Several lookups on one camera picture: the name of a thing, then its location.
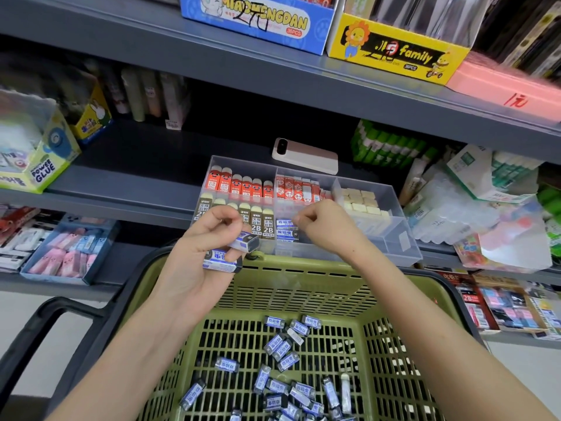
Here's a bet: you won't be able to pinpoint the row of dark stationery packs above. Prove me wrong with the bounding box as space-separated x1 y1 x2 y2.
472 0 561 80

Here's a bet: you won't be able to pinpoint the pile of clear plastic packets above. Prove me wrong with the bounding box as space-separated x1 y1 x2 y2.
398 158 561 274

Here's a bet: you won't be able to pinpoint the person's left hand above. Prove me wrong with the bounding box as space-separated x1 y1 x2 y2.
151 205 246 322

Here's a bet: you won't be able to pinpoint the yellow rabbit print box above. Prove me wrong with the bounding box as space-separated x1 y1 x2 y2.
66 82 113 144

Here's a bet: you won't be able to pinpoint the pile of red white packets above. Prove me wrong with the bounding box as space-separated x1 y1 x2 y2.
0 205 55 273

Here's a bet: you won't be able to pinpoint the person's right hand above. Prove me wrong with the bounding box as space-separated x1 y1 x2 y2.
292 199 366 260

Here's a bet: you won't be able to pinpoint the pile of boxed erasers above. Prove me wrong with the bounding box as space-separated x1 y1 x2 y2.
179 315 353 421

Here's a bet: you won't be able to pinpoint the pink display box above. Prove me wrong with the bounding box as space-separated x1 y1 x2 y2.
444 51 561 124

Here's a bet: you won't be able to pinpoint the row of black sleeve erasers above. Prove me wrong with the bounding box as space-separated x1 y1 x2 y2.
192 192 276 240

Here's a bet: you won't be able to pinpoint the row of red white erasers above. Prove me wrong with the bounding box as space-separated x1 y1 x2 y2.
275 175 332 204

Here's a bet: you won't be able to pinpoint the row of pastel stationery packs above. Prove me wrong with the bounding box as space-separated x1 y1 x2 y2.
105 65 192 131

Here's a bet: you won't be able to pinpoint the yellow green glue box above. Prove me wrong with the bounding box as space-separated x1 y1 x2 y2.
0 88 82 194

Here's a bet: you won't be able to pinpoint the blue cartoon display box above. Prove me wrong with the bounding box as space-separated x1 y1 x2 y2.
180 0 339 56

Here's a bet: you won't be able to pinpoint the person's right forearm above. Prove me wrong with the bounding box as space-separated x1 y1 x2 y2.
344 245 558 421

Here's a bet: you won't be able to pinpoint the clear packs in yellow box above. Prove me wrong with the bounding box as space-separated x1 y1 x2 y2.
344 0 498 48

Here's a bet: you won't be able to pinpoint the pink smartphone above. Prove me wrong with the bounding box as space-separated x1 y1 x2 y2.
271 137 339 175

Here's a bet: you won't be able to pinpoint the white green carton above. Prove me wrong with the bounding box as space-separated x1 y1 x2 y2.
446 144 541 204

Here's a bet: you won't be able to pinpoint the stack of blue white erasers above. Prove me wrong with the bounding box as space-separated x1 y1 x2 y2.
276 218 300 243

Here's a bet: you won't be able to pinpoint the row of carded eraser packs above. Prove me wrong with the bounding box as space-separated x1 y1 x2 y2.
432 268 561 342

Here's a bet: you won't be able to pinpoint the group of cream erasers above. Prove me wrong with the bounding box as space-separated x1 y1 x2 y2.
333 187 392 217

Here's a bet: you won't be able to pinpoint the green plastic shopping basket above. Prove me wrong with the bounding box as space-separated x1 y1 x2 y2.
117 252 485 421

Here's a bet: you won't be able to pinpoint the yellow cartoon display box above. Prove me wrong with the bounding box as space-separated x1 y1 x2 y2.
326 12 472 86

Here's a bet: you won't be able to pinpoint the clear plastic organizer box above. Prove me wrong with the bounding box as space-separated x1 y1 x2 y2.
190 155 423 268

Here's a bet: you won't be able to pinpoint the person's left forearm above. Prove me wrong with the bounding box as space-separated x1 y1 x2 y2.
47 294 215 421

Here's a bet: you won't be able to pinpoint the blue tray of pink erasers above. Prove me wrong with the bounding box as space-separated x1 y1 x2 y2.
19 214 120 286

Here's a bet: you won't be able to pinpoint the grey metal shelf rack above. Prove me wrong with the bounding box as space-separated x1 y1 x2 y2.
0 0 561 351

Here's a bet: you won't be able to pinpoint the row of red face erasers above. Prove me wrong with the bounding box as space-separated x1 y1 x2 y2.
204 165 275 201

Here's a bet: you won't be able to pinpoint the blue label eraser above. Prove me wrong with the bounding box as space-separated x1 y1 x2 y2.
202 249 243 274
228 231 260 253

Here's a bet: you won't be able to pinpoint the black basket handle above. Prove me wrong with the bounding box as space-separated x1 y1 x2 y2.
0 244 176 421

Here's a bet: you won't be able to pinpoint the stack of green glue sticks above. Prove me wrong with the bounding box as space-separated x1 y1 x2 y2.
350 119 440 170

